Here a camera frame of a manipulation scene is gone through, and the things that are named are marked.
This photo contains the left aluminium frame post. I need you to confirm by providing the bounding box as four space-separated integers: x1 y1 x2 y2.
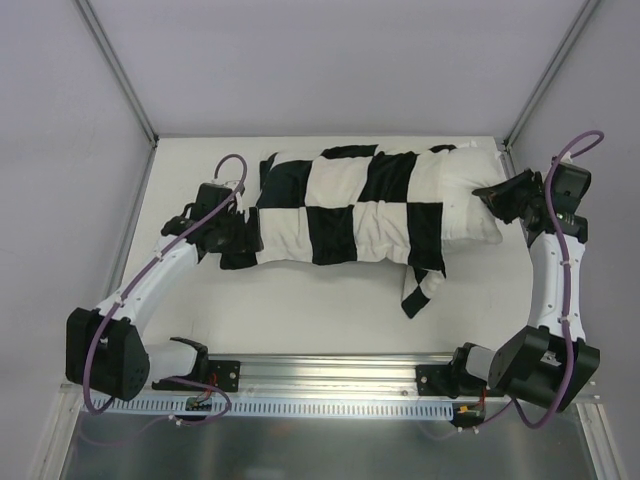
72 0 159 148

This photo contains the white slotted cable duct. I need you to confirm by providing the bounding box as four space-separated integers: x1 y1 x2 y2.
107 394 454 422

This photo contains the right aluminium frame post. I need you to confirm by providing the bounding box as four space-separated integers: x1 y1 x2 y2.
503 0 602 152

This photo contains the aluminium mounting rail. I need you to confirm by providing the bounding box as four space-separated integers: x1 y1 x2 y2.
60 351 599 404

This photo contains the aluminium frame post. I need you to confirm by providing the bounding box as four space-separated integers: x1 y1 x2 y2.
72 0 159 148
503 0 602 152

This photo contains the black white checkered pillowcase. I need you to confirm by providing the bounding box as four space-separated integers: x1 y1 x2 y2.
220 144 456 318

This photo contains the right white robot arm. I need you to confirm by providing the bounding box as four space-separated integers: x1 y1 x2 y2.
448 162 600 412

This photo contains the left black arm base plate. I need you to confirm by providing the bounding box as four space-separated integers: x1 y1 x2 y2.
151 357 241 393

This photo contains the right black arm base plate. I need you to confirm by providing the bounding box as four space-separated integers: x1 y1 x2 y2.
415 364 503 399

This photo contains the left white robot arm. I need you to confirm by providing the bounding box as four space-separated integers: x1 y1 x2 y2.
65 182 258 400

